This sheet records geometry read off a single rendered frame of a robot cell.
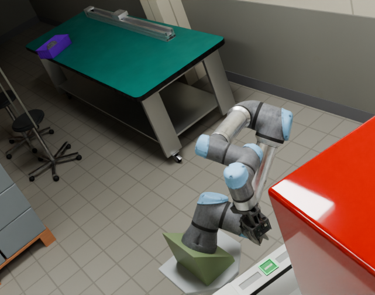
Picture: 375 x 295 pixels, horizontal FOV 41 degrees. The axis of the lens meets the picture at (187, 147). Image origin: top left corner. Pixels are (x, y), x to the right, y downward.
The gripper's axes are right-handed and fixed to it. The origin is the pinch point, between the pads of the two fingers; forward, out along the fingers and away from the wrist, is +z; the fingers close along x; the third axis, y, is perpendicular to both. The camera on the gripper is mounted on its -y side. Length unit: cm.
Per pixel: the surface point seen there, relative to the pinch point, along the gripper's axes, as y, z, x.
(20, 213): -215, 73, -86
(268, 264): 0.1, 14.2, 0.4
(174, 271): -38, 29, -27
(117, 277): -142, 111, -51
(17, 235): -213, 86, -96
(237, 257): -24.1, 28.7, -2.3
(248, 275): -1.6, 14.6, -7.5
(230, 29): -258, 50, 142
